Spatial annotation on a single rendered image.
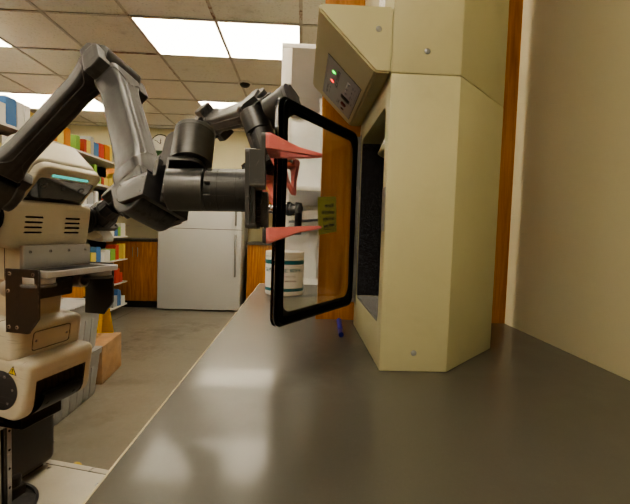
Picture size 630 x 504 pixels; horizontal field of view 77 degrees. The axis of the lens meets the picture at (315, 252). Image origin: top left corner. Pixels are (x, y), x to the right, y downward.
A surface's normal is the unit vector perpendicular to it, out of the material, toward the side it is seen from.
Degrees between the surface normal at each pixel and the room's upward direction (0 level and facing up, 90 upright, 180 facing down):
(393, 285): 90
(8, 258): 90
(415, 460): 0
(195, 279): 90
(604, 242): 90
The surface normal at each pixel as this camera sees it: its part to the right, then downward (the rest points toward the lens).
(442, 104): 0.04, 0.05
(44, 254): 0.98, 0.04
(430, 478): 0.04, -1.00
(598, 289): -1.00, -0.03
